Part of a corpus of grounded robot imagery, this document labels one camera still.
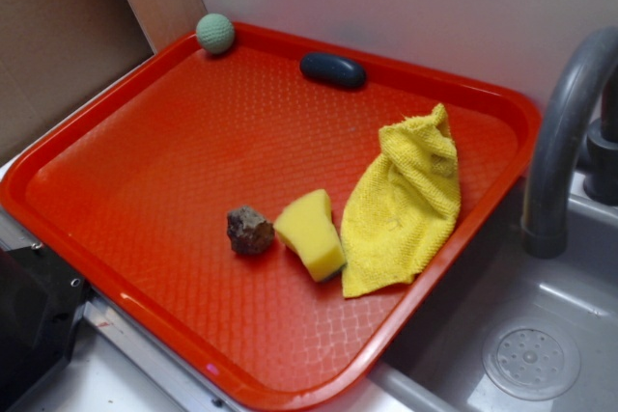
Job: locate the yellow sponge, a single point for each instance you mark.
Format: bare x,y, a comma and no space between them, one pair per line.
305,226

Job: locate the red plastic tray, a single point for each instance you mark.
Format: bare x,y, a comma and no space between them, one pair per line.
133,191

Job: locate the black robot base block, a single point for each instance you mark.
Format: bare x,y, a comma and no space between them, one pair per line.
42,303

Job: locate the black faucet handle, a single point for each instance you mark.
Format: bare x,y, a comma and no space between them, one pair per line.
600,184

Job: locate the yellow cloth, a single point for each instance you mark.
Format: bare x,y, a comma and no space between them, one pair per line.
404,207

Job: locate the brown rock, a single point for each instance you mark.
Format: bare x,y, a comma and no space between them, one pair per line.
250,233

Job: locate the sink drain strainer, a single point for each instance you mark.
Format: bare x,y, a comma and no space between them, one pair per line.
529,359

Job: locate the grey faucet spout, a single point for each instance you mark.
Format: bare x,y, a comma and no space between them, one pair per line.
557,149

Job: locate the grey sink basin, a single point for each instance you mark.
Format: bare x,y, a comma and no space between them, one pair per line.
435,363

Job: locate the green textured ball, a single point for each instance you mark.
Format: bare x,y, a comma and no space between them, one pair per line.
215,33

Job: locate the dark blue oval stone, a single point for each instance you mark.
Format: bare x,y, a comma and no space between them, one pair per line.
333,69

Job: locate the brown cardboard panel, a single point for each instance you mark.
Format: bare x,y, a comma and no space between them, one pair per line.
55,56

